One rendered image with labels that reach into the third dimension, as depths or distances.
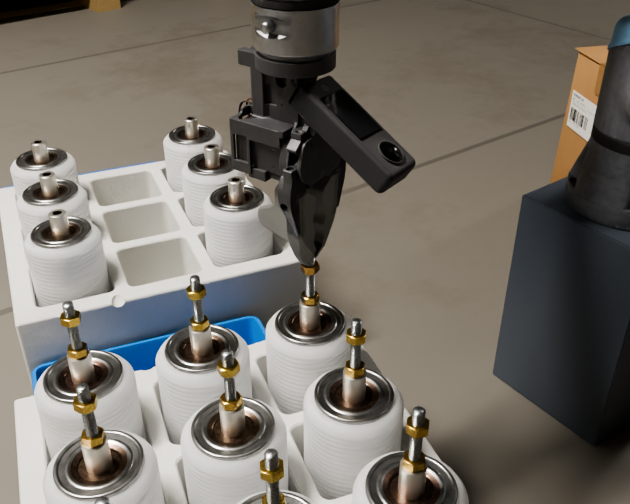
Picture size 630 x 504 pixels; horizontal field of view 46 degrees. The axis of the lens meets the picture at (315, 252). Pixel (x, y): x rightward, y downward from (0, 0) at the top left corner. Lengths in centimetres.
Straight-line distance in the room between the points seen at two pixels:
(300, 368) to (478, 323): 52
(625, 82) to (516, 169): 89
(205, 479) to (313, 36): 39
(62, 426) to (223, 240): 38
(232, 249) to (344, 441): 42
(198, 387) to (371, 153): 29
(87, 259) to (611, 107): 65
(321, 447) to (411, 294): 61
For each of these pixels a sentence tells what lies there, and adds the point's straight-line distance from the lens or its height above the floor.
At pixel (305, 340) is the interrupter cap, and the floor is 25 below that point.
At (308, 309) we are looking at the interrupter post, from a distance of 78.
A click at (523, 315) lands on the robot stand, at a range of 105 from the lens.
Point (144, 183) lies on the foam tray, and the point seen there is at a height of 16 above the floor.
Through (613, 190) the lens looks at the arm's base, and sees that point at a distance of 93.
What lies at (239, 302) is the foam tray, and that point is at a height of 13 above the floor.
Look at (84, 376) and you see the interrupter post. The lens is 76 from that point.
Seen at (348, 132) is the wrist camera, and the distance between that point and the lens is 64.
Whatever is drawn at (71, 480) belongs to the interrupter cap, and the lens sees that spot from 68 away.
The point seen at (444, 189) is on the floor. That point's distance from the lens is 163.
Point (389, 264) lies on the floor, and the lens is 136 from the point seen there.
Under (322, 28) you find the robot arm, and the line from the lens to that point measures 64.
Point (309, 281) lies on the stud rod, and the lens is 76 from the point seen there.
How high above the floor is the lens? 74
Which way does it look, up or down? 32 degrees down
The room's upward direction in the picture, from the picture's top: straight up
